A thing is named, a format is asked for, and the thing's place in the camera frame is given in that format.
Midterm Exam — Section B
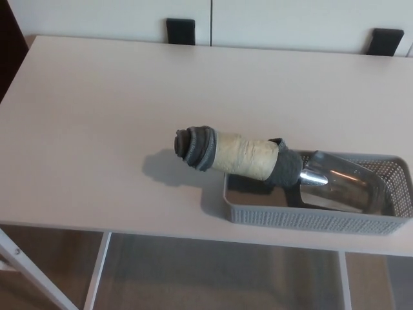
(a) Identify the metal shovel with handle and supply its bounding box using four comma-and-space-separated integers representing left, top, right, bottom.
174, 125, 388, 216

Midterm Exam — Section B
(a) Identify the grey perforated plastic basket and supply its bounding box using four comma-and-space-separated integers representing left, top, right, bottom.
223, 149, 413, 236

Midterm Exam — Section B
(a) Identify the black cabinet handle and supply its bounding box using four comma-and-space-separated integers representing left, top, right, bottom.
165, 17, 197, 47
367, 28, 405, 57

